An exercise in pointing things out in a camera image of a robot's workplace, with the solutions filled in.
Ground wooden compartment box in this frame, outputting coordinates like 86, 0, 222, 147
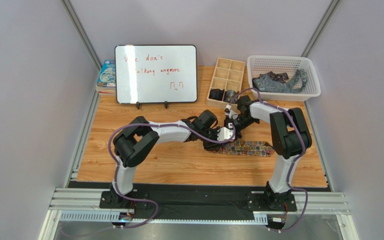
206, 57, 246, 109

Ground whiteboard with red writing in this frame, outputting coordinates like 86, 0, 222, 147
114, 44, 198, 106

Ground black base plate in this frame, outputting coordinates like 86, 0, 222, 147
99, 183, 297, 221

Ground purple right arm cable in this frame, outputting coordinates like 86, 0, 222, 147
226, 87, 310, 233

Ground blue book stack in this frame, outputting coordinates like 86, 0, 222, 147
95, 59, 116, 96

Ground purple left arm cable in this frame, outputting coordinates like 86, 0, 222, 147
107, 122, 237, 231

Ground dark patterned tie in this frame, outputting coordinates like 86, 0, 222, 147
260, 71, 289, 83

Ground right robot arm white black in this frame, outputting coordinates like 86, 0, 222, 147
225, 96, 312, 202

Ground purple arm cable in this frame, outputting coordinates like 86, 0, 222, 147
226, 87, 310, 233
107, 122, 237, 231

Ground aluminium frame rail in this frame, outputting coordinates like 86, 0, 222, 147
39, 183, 359, 240

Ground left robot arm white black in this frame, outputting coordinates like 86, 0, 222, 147
108, 110, 236, 197

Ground rolled black tie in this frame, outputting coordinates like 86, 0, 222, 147
208, 88, 225, 102

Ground colourful patterned tie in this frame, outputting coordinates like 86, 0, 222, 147
210, 140, 276, 157

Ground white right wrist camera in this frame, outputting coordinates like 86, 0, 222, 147
224, 104, 239, 120

